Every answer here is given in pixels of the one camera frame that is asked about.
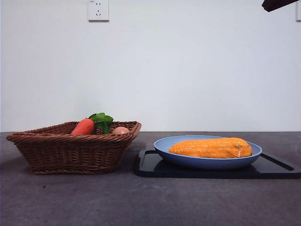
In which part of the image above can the blue round plate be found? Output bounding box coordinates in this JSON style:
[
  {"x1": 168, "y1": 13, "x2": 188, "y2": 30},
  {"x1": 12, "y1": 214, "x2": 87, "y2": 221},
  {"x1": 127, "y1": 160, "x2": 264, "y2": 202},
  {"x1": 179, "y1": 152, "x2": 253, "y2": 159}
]
[{"x1": 153, "y1": 135, "x2": 263, "y2": 171}]

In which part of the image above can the yellow corn cob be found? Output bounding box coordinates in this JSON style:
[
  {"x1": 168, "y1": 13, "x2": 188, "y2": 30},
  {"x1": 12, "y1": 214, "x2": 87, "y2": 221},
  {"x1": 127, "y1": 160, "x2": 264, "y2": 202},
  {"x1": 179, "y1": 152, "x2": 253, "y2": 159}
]
[{"x1": 167, "y1": 137, "x2": 253, "y2": 159}]

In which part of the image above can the brown egg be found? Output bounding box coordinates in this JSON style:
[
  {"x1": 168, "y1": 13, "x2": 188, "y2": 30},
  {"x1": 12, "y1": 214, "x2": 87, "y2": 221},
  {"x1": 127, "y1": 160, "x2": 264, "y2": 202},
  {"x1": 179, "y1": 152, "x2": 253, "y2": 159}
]
[{"x1": 111, "y1": 126, "x2": 130, "y2": 135}]

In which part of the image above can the black rectangular tray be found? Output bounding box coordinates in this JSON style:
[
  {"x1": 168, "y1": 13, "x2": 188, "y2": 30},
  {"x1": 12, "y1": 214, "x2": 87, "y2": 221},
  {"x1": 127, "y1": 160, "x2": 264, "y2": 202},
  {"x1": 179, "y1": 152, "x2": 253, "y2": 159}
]
[{"x1": 134, "y1": 149, "x2": 301, "y2": 179}]

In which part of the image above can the brown wicker basket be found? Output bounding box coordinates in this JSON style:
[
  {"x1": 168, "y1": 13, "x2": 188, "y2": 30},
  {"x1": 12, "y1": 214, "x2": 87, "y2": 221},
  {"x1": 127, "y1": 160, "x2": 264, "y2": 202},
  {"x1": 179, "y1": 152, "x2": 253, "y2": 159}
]
[{"x1": 6, "y1": 121, "x2": 142, "y2": 175}]

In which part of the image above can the orange carrot with green leaves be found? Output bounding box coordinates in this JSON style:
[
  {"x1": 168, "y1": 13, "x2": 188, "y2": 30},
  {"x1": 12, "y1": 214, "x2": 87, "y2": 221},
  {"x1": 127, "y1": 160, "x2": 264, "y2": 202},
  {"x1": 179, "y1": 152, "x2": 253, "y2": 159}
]
[{"x1": 71, "y1": 112, "x2": 114, "y2": 136}]

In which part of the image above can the white wall socket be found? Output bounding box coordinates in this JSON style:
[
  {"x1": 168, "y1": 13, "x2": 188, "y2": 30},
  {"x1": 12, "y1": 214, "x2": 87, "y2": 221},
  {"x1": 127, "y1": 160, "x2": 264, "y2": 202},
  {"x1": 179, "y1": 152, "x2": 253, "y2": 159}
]
[{"x1": 88, "y1": 0, "x2": 110, "y2": 23}]

